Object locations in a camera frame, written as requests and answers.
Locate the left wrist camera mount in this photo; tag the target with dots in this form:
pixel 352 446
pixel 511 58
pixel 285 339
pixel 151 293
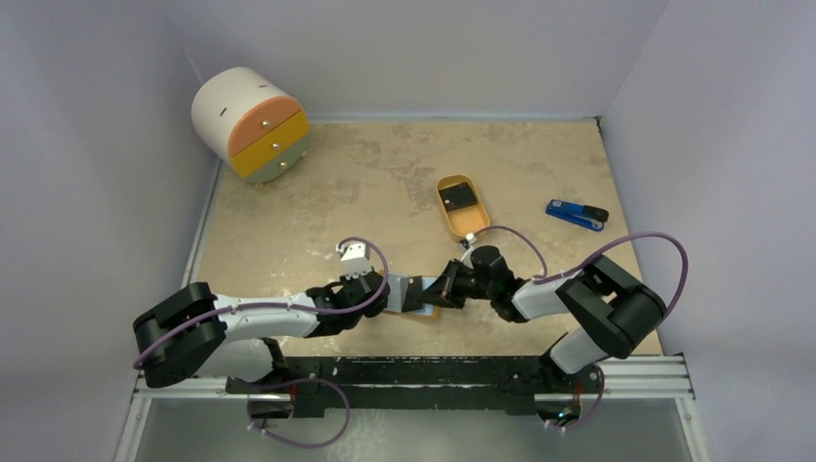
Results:
pixel 355 258

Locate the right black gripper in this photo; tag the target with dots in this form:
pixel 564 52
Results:
pixel 454 285

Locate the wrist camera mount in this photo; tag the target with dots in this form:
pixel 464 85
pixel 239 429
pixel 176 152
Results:
pixel 355 258
pixel 468 244

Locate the orange oval tray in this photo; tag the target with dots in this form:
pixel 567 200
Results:
pixel 460 223

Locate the blue black stapler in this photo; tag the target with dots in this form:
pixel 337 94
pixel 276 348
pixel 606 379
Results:
pixel 585 216

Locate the white round mini drawer chest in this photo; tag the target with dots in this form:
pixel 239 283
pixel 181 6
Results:
pixel 256 129

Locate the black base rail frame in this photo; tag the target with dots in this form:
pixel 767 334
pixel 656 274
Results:
pixel 517 385

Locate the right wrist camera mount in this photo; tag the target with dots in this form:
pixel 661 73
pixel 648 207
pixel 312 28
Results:
pixel 468 244

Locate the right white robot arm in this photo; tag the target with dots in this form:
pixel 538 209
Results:
pixel 614 310

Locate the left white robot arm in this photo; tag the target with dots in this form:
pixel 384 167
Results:
pixel 196 332

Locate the black card stack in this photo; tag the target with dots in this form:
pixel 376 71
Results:
pixel 458 196

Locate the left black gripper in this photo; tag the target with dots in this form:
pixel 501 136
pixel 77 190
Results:
pixel 344 282

